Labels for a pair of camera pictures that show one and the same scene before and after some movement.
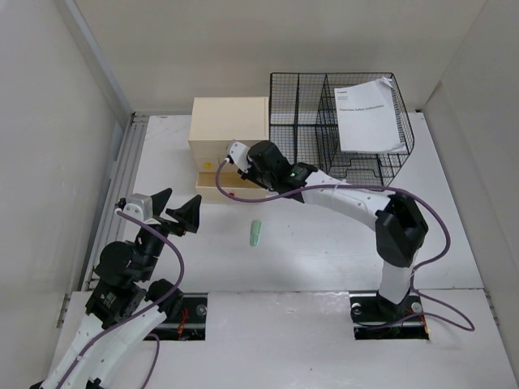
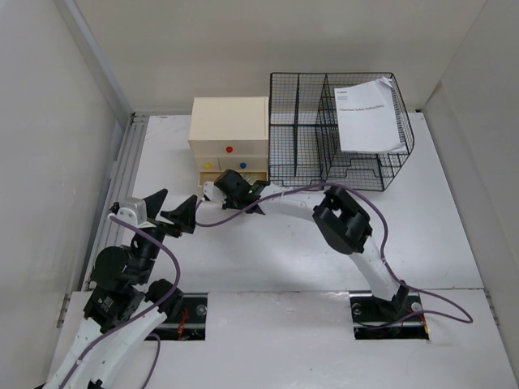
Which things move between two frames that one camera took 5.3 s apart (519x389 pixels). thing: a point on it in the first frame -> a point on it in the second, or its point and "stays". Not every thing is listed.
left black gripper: [186, 215] stays
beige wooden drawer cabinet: [216, 122] stays
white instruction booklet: [366, 117] stays
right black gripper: [250, 175] -> [229, 202]
